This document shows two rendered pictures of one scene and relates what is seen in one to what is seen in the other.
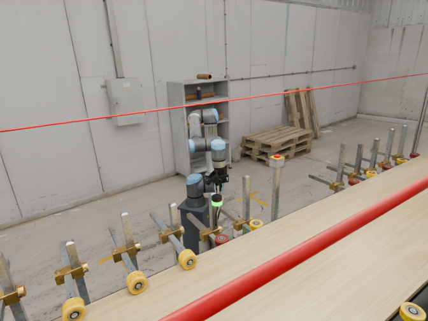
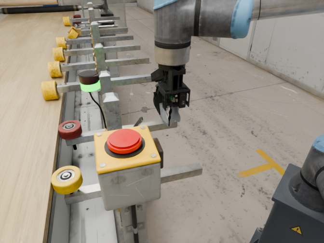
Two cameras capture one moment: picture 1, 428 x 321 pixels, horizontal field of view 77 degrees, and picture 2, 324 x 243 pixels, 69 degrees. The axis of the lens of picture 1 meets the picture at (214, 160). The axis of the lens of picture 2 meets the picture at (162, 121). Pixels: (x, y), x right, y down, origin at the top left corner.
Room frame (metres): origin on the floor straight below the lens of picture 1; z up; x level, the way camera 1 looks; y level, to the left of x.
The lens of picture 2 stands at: (1.76, -0.62, 1.40)
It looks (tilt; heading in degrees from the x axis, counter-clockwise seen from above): 34 degrees down; 106
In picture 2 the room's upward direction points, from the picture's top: straight up
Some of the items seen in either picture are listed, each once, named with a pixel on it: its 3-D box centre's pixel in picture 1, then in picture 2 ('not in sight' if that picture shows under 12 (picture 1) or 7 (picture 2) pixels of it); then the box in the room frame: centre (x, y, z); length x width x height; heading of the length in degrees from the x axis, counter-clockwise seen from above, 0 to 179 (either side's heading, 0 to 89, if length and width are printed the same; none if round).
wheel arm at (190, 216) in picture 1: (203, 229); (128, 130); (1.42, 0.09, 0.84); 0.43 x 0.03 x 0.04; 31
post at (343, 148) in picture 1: (340, 170); not in sight; (2.04, -1.05, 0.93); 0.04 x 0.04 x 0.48; 31
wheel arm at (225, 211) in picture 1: (236, 220); (137, 182); (1.54, -0.14, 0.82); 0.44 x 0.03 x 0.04; 31
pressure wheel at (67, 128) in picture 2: (221, 245); (72, 137); (1.24, -0.03, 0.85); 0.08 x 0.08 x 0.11
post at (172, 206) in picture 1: (176, 240); (106, 98); (1.26, 0.23, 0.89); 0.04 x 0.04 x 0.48; 31
